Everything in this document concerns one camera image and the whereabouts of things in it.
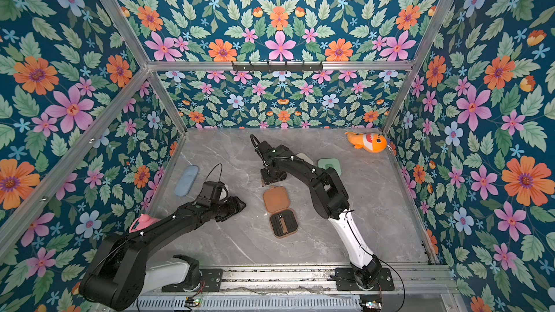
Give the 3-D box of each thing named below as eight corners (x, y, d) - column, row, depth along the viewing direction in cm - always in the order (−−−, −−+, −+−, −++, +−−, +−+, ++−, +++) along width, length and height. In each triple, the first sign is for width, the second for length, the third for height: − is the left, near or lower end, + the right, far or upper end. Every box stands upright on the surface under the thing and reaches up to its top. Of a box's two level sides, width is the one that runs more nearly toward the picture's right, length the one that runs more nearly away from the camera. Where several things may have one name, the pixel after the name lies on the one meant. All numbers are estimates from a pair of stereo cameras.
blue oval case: (173, 195, 97) (171, 193, 95) (189, 167, 107) (187, 164, 105) (186, 197, 96) (184, 194, 94) (200, 168, 106) (199, 166, 104)
